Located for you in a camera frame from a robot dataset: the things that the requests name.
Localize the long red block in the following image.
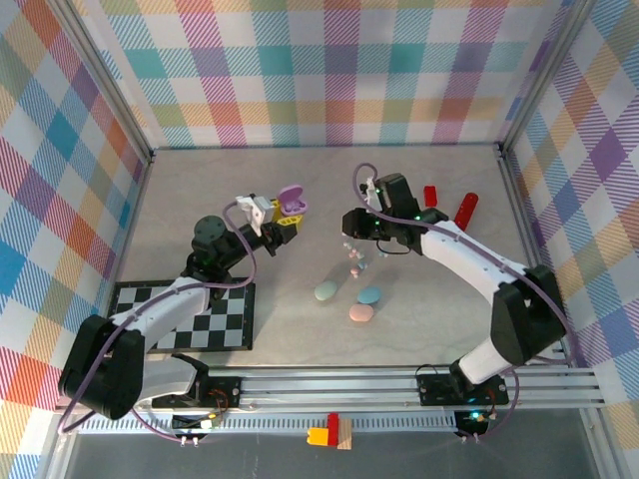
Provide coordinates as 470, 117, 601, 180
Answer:
452, 192, 481, 233

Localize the aluminium frame post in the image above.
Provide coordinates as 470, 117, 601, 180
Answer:
47, 0, 156, 166
493, 0, 600, 159

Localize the aluminium mounting rail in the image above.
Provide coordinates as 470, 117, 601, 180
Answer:
53, 365, 609, 416

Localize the black white checkerboard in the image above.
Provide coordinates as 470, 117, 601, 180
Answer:
108, 280, 258, 355

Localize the black controller board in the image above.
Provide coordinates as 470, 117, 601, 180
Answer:
452, 408, 491, 434
171, 412, 224, 434

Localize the purple earbud charging case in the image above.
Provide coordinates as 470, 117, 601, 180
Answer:
276, 184, 312, 218

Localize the aluminium table side rail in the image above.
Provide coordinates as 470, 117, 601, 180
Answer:
496, 147, 610, 405
37, 149, 157, 479

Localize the white slotted cable duct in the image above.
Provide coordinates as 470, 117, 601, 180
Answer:
78, 415, 468, 435

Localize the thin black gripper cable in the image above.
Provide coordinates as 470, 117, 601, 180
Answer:
374, 238, 421, 256

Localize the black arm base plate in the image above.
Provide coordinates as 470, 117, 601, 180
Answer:
415, 366, 511, 407
151, 374, 245, 409

